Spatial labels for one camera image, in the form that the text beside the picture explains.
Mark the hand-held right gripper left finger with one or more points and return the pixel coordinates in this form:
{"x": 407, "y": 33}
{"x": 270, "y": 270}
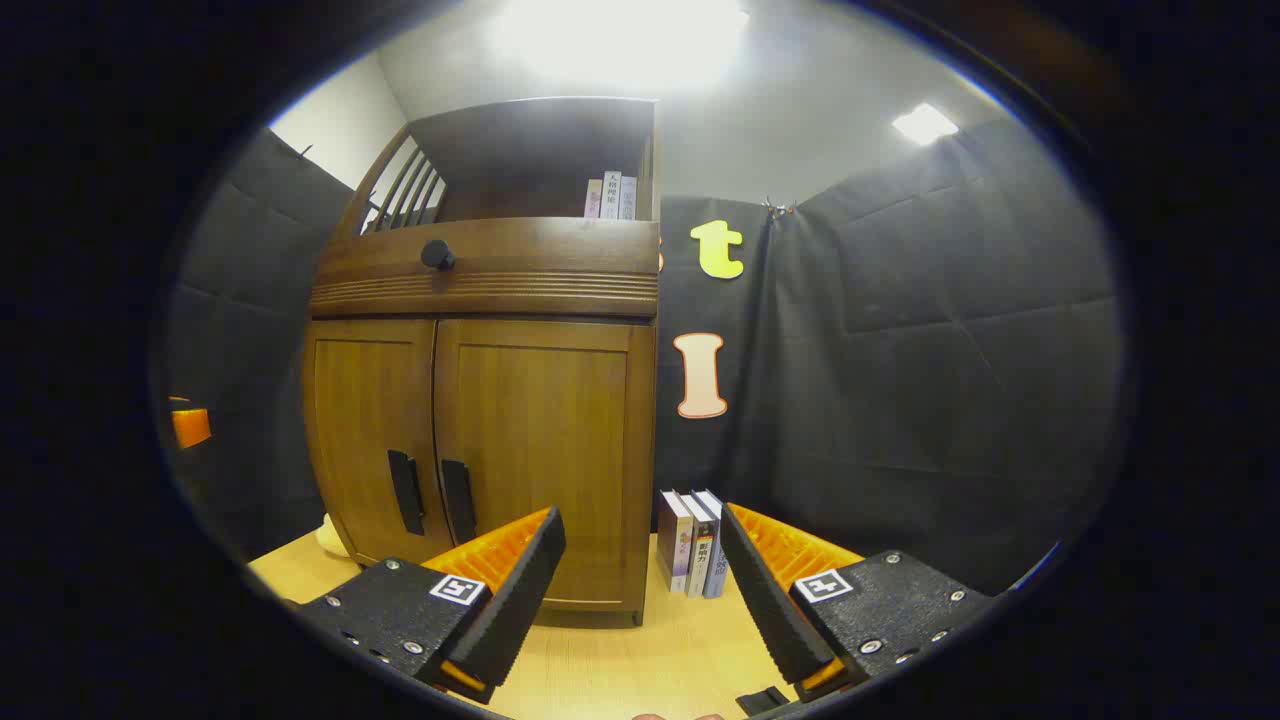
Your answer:
{"x": 520, "y": 600}

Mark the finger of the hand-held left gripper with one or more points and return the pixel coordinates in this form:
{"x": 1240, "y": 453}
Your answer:
{"x": 190, "y": 427}

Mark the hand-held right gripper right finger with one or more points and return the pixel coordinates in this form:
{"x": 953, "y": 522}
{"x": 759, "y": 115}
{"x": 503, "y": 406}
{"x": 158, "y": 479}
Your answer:
{"x": 770, "y": 610}

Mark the wooden shoe cabinet door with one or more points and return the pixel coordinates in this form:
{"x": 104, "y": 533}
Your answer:
{"x": 560, "y": 430}
{"x": 355, "y": 430}

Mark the wooden double-door shoe cabinet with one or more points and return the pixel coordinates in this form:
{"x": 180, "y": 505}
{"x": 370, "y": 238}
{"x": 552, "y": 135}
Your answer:
{"x": 520, "y": 270}

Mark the blue cover standing book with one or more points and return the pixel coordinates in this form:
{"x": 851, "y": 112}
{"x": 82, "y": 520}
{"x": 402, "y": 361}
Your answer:
{"x": 718, "y": 560}

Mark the white cover standing book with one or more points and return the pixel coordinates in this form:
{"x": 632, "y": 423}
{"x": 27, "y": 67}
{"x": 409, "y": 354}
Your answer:
{"x": 700, "y": 550}

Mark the purple cover standing book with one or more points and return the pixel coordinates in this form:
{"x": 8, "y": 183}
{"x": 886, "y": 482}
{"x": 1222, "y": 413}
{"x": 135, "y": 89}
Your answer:
{"x": 672, "y": 545}

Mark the black backdrop cloth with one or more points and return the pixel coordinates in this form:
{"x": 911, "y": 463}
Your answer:
{"x": 900, "y": 400}

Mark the black round drawer knob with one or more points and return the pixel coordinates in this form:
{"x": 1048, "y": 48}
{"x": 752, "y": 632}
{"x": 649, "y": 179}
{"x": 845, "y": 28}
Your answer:
{"x": 438, "y": 255}

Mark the wooden drawer front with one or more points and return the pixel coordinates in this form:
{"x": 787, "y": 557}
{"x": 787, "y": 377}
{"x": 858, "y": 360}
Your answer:
{"x": 540, "y": 270}

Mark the pink spine book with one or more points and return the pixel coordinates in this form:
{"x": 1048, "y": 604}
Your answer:
{"x": 593, "y": 200}

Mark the white spine book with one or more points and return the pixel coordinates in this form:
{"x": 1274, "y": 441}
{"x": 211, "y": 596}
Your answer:
{"x": 611, "y": 196}

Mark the grey spine book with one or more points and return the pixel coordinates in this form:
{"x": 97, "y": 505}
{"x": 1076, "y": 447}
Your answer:
{"x": 628, "y": 199}

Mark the small ceiling light panel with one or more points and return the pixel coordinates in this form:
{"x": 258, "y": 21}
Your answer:
{"x": 925, "y": 124}

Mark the large ceiling light panel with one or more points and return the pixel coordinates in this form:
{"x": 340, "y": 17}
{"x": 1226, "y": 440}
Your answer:
{"x": 620, "y": 40}

